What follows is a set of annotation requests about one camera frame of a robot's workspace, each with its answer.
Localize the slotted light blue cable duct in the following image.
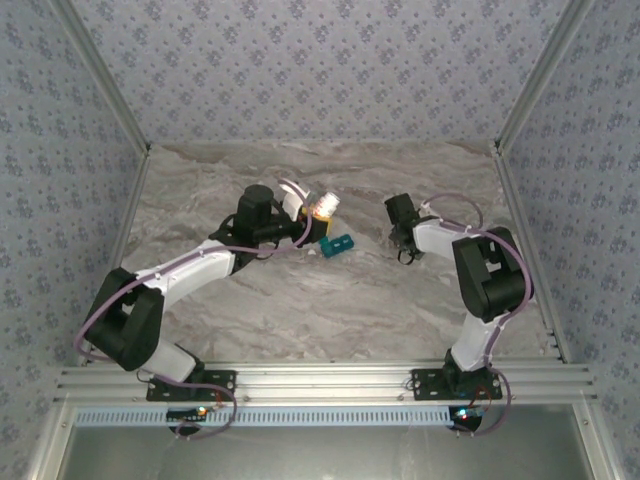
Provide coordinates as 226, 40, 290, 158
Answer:
73, 405, 576, 429

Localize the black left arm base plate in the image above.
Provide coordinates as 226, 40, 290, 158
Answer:
146, 368, 237, 401

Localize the aluminium left upright post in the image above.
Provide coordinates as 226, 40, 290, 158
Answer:
49, 0, 153, 157

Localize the white pill bottle orange label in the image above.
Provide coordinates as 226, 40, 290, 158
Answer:
313, 191, 341, 220

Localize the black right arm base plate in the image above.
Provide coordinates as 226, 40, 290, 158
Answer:
410, 368, 503, 401

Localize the aluminium left side rail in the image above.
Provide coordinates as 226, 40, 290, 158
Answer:
77, 144, 153, 366

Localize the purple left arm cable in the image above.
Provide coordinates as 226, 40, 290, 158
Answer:
73, 177, 321, 441

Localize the aluminium upright post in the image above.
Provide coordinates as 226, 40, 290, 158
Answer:
493, 0, 597, 157
49, 0, 153, 157

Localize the grey metal panel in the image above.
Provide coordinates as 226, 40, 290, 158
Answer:
59, 424, 601, 480

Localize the aluminium right upright post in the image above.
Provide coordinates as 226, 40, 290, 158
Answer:
493, 0, 597, 157

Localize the aluminium right side rail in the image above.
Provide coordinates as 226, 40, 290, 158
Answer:
491, 144, 572, 364

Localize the aluminium front frame rail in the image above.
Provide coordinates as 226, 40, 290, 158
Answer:
53, 360, 599, 404

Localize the teal pill organizer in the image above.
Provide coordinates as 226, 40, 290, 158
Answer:
319, 232, 354, 260

